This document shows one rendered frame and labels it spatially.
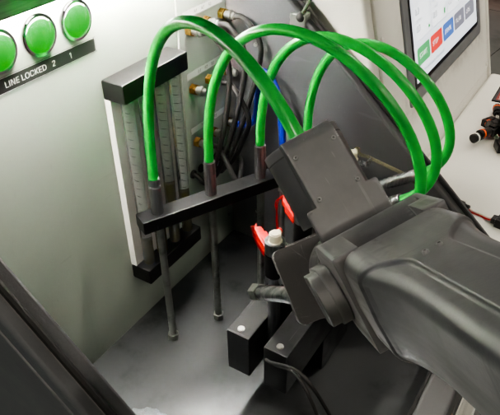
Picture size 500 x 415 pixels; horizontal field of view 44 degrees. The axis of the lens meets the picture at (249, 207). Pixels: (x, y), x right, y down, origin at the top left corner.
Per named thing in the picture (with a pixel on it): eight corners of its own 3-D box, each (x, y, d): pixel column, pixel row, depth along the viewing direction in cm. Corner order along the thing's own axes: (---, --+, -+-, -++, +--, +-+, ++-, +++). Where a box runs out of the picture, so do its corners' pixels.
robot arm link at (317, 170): (338, 333, 33) (475, 257, 34) (237, 149, 34) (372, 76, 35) (316, 314, 45) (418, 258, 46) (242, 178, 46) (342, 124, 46)
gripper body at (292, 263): (268, 254, 52) (278, 249, 45) (377, 210, 53) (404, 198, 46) (297, 325, 52) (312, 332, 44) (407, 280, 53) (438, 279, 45)
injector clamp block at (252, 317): (285, 424, 92) (287, 356, 83) (229, 395, 97) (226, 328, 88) (374, 290, 116) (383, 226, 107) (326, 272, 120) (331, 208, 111)
